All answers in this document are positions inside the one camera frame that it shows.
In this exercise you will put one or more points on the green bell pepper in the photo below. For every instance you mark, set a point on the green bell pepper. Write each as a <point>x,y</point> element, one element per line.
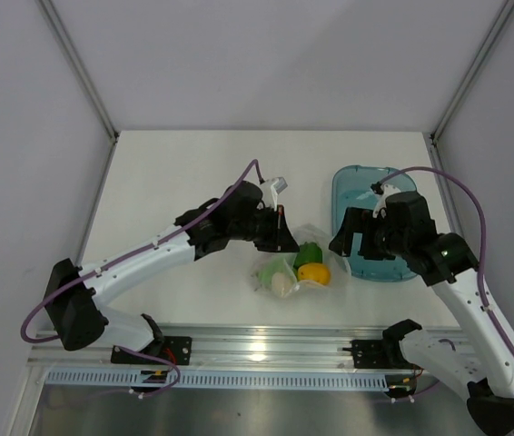
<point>309,252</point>

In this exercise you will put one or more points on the right aluminium frame post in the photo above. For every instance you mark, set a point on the right aluminium frame post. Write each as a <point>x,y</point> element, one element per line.
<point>478,61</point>

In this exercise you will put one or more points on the left aluminium frame post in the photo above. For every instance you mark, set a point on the left aluminium frame post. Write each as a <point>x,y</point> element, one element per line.
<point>76,64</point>

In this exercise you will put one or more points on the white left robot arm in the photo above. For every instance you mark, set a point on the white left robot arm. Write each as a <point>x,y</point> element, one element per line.
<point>79,297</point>

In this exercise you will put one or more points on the white garlic bulb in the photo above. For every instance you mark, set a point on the white garlic bulb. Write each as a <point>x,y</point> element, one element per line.
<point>281,284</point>

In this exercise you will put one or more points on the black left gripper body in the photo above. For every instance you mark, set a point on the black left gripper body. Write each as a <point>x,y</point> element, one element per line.
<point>261,228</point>

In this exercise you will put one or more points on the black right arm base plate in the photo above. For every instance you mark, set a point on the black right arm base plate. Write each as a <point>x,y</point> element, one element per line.
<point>377,354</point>

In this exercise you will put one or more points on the teal plastic tray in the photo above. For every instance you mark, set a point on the teal plastic tray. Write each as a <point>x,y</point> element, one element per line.
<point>351,187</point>

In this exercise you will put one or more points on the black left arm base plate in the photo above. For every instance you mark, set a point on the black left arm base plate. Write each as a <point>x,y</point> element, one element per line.
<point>174,349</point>

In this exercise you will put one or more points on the slotted cable duct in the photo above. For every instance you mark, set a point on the slotted cable duct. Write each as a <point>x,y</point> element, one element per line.
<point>202,379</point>

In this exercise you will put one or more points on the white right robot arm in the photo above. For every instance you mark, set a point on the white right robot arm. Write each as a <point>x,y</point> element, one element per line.
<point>486,386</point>

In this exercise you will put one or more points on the light green gourd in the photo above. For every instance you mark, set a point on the light green gourd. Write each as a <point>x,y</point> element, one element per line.
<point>267,269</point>

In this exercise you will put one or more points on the aluminium frame post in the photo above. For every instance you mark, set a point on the aluminium frame post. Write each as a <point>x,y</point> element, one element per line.
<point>478,61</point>
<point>76,64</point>

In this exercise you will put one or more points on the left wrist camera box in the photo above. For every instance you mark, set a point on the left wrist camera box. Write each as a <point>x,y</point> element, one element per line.
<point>274,186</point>

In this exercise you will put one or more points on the aluminium mounting rail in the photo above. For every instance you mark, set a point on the aluminium mounting rail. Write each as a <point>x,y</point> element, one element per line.
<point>248,347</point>

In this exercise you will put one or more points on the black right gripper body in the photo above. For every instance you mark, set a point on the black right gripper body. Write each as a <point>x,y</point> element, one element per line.
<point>380,242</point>

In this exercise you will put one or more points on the clear zip top bag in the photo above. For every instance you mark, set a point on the clear zip top bag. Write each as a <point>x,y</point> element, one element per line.
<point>340,270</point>

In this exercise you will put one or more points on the yellow lemon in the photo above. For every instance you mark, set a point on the yellow lemon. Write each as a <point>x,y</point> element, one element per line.
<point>314,272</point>

